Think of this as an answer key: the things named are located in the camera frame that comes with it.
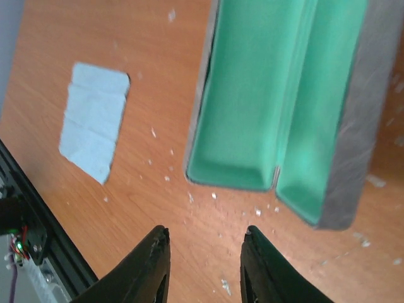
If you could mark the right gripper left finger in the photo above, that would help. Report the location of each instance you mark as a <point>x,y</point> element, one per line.
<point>142,276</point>

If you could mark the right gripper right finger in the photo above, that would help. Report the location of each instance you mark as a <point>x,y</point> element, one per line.
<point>266,276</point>

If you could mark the light blue cleaning cloth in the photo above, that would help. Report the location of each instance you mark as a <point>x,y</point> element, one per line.
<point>92,119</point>

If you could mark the grey glasses case green lining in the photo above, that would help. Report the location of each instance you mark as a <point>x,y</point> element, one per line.
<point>289,98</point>

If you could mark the left controller board with leds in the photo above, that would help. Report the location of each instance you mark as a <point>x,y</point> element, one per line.
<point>26,242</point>

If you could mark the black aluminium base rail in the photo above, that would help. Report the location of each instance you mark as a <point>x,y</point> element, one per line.
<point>25,214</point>

